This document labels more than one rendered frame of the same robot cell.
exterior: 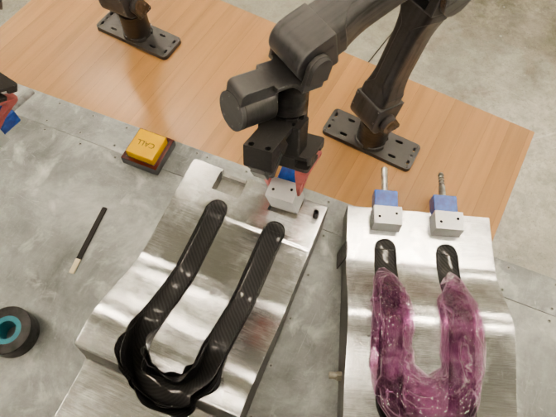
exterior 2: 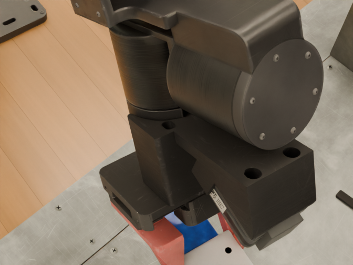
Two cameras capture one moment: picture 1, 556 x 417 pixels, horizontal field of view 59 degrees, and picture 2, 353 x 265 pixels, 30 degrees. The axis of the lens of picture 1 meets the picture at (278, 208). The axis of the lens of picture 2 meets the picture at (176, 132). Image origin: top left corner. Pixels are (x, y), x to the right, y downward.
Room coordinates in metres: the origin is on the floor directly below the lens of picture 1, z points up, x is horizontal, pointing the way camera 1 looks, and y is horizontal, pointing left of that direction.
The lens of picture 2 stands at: (0.48, 0.72, 1.40)
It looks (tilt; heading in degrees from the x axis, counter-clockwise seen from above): 57 degrees down; 287
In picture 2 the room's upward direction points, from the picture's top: 10 degrees clockwise
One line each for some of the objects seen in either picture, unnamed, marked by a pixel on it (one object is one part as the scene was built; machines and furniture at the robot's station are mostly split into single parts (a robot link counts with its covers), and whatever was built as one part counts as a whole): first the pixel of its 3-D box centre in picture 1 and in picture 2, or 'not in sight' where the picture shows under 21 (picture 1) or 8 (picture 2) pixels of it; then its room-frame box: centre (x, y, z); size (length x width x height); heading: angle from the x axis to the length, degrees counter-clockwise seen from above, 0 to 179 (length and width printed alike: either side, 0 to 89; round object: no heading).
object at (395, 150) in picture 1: (374, 129); not in sight; (0.61, -0.19, 0.84); 0.20 x 0.07 x 0.08; 63
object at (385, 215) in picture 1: (384, 198); not in sight; (0.44, -0.20, 0.86); 0.13 x 0.05 x 0.05; 177
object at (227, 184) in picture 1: (231, 188); not in sight; (0.43, 0.09, 0.87); 0.05 x 0.05 x 0.04; 70
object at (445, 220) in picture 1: (443, 203); not in sight; (0.43, -0.30, 0.86); 0.13 x 0.05 x 0.05; 177
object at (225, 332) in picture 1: (205, 296); not in sight; (0.22, 0.11, 0.92); 0.35 x 0.16 x 0.09; 160
